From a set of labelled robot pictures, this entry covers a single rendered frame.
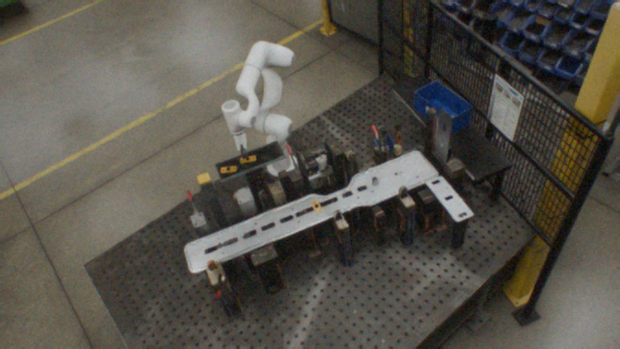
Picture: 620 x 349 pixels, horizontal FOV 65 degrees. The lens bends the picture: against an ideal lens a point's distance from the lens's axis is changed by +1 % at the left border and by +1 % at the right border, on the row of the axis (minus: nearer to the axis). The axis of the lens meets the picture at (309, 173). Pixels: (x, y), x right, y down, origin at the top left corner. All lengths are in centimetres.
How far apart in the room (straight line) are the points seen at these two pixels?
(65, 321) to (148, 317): 124
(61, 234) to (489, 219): 327
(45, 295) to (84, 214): 74
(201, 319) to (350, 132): 155
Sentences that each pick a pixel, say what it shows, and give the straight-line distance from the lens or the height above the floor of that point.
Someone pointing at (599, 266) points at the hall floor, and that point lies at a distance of 373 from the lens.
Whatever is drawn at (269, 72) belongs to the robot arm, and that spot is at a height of 145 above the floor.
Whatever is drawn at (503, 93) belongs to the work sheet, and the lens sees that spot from 256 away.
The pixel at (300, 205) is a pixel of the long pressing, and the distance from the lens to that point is 253.
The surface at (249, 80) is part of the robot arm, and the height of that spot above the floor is 158.
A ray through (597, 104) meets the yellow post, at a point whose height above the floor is 161.
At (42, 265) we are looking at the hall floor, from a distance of 433.
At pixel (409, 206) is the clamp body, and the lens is 244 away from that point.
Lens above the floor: 297
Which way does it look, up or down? 48 degrees down
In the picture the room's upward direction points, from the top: 11 degrees counter-clockwise
